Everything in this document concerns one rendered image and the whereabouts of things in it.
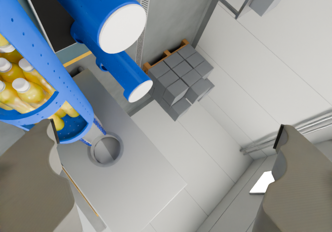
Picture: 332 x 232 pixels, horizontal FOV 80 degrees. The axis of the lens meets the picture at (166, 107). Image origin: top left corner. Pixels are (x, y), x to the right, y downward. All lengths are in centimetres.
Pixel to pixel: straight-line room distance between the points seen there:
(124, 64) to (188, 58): 270
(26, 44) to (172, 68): 364
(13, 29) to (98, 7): 49
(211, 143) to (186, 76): 258
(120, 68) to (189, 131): 433
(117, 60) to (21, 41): 131
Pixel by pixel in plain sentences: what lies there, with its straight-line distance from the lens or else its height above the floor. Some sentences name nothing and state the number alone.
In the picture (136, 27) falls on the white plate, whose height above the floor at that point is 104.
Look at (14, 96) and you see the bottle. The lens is 81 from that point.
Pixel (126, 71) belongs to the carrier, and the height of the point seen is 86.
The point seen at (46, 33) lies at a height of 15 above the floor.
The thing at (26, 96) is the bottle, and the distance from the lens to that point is 76.
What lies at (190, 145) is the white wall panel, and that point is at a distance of 575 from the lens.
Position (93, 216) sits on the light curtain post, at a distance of 171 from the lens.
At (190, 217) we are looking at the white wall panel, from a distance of 560.
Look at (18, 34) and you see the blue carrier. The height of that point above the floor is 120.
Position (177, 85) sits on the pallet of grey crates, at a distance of 392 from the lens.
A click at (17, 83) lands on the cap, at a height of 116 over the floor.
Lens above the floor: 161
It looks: 10 degrees down
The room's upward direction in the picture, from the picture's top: 138 degrees clockwise
